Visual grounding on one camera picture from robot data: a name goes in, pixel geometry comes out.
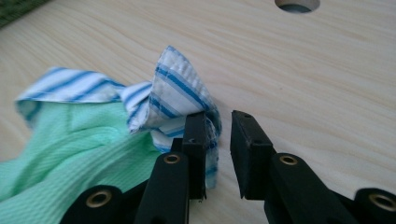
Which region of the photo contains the green woven basket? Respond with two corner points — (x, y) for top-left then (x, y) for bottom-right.
(0, 0), (51, 29)

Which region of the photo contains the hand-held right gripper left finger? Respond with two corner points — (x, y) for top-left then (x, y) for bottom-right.
(134, 111), (208, 224)

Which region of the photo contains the mint green cloth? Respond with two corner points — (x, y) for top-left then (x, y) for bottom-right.
(0, 101), (163, 224)

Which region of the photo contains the blue white striped cloth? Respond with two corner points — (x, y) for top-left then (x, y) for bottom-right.
(14, 45), (223, 189)

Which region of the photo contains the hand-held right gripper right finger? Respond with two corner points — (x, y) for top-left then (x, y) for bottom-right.
(229, 109), (360, 224)

